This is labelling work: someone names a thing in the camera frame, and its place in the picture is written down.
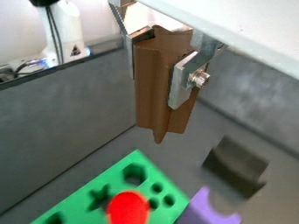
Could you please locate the green shape sorter block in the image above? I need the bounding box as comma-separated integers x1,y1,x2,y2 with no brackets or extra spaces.
31,150,190,224

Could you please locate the red cylinder peg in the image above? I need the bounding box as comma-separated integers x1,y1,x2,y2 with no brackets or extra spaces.
107,191,150,224

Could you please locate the purple notched block peg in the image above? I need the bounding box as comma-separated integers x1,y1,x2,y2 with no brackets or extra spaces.
174,186,242,224

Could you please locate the black curved fixture stand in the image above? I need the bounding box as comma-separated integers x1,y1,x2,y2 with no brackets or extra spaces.
202,136,269,199

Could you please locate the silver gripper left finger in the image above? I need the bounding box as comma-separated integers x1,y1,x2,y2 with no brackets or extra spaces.
107,0,157,81

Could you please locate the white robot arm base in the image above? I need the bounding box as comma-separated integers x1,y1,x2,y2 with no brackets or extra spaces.
30,0,90,67

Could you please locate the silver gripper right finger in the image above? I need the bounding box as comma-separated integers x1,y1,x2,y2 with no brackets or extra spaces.
169,30,227,109

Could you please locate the brown star prism peg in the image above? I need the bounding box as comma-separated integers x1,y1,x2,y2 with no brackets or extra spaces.
134,25,201,144

